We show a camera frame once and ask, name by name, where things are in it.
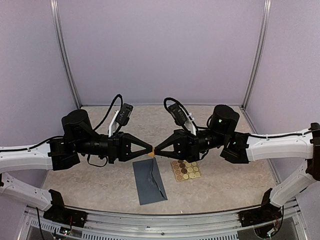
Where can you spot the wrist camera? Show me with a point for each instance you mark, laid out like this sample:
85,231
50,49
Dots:
180,114
120,119

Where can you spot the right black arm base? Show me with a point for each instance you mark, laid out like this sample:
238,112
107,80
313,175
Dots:
264,213

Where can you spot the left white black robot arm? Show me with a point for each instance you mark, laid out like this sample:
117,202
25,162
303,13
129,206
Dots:
61,153

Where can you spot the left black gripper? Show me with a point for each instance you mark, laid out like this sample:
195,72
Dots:
119,147

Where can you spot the left aluminium corner post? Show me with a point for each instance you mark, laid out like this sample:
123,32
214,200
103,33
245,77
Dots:
54,5

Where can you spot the aluminium corner post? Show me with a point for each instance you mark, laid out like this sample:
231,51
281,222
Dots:
258,53
54,5

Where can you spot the front aluminium frame rail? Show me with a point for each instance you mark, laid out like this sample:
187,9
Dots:
108,225

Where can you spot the single round tan sticker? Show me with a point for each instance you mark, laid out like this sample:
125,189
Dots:
152,153

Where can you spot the right aluminium corner post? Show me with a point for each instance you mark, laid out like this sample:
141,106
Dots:
258,53

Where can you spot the round sticker seal sheet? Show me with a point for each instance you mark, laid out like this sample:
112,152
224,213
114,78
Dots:
184,170

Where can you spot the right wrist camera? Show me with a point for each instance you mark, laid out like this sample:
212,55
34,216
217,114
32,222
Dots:
180,114

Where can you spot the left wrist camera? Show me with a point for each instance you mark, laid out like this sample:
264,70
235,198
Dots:
120,119

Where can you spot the blue grey envelope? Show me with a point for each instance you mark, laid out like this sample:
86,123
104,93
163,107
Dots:
149,184

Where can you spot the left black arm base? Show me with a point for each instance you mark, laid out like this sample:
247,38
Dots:
59,213

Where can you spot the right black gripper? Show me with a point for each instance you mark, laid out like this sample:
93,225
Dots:
186,146

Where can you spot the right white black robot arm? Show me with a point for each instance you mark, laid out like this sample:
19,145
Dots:
243,148

